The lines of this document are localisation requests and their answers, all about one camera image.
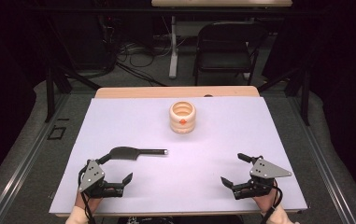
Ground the pale lilac table mat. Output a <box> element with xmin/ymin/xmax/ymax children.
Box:
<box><xmin>48</xmin><ymin>96</ymin><xmax>309</xmax><ymax>216</ymax></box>

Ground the wooden table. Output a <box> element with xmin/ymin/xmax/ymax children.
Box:
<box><xmin>53</xmin><ymin>86</ymin><xmax>303</xmax><ymax>218</ymax></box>

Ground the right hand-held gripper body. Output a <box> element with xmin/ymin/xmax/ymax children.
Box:
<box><xmin>232</xmin><ymin>158</ymin><xmax>292</xmax><ymax>201</ymax></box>

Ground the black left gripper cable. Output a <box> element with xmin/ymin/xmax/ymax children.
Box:
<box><xmin>78</xmin><ymin>166</ymin><xmax>97</xmax><ymax>224</ymax></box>

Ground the tangle of floor cables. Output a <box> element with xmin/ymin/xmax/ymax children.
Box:
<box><xmin>114</xmin><ymin>40</ymin><xmax>174</xmax><ymax>88</ymax></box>

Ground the white background desk top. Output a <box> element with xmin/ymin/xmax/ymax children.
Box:
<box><xmin>150</xmin><ymin>0</ymin><xmax>293</xmax><ymax>7</ymax></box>

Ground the black spatula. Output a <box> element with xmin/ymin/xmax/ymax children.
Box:
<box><xmin>108</xmin><ymin>146</ymin><xmax>169</xmax><ymax>161</ymax></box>

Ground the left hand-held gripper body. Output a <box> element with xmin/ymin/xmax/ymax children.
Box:
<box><xmin>78</xmin><ymin>160</ymin><xmax>125</xmax><ymax>199</ymax></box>

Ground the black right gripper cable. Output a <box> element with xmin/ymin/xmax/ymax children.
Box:
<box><xmin>260</xmin><ymin>178</ymin><xmax>283</xmax><ymax>224</ymax></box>

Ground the white desk leg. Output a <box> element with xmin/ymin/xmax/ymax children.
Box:
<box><xmin>168</xmin><ymin>15</ymin><xmax>179</xmax><ymax>79</ymax></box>

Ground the person's left hand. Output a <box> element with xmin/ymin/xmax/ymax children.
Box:
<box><xmin>74</xmin><ymin>191</ymin><xmax>104</xmax><ymax>216</ymax></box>

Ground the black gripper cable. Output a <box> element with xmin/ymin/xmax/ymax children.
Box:
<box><xmin>78</xmin><ymin>166</ymin><xmax>97</xmax><ymax>224</ymax></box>
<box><xmin>260</xmin><ymin>178</ymin><xmax>283</xmax><ymax>224</ymax></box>

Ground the cream ribbed utensil holder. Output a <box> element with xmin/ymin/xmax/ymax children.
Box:
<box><xmin>168</xmin><ymin>100</ymin><xmax>197</xmax><ymax>134</ymax></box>

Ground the black metal frame stand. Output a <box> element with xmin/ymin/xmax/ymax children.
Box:
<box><xmin>43</xmin><ymin>12</ymin><xmax>103</xmax><ymax>124</ymax></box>
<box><xmin>257</xmin><ymin>63</ymin><xmax>311</xmax><ymax>127</ymax></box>

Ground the black folding chair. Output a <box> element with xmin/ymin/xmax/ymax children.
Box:
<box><xmin>192</xmin><ymin>21</ymin><xmax>268</xmax><ymax>87</ymax></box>

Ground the person's right hand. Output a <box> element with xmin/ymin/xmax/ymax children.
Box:
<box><xmin>253</xmin><ymin>186</ymin><xmax>281</xmax><ymax>215</ymax></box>

